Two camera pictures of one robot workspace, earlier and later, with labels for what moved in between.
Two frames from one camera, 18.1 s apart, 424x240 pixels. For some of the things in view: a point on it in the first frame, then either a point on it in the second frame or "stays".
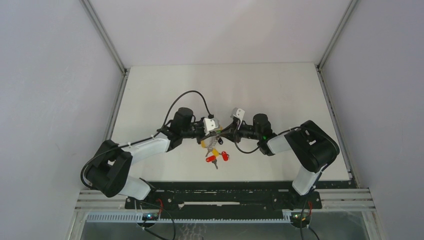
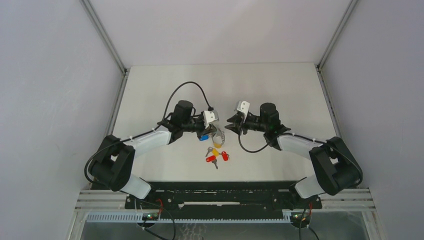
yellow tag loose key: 215,151 stays
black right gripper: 233,131 → 236,126
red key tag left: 212,159 stays
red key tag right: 225,156 stays
